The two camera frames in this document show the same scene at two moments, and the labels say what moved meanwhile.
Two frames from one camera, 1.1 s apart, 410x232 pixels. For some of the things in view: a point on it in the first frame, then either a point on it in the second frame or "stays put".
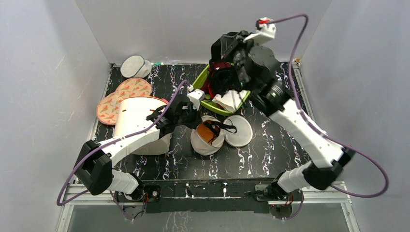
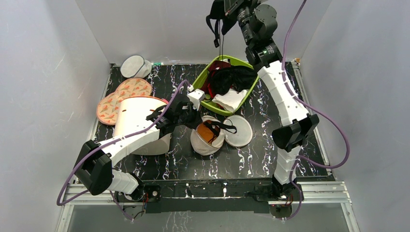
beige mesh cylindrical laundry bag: x=241 y=137 stays put
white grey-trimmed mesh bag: x=136 y=66 stays put
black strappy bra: x=216 y=128 → x=218 y=12
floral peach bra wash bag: x=107 y=107 stays put
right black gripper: x=222 y=44 → x=219 y=16
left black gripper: x=197 y=118 stays put
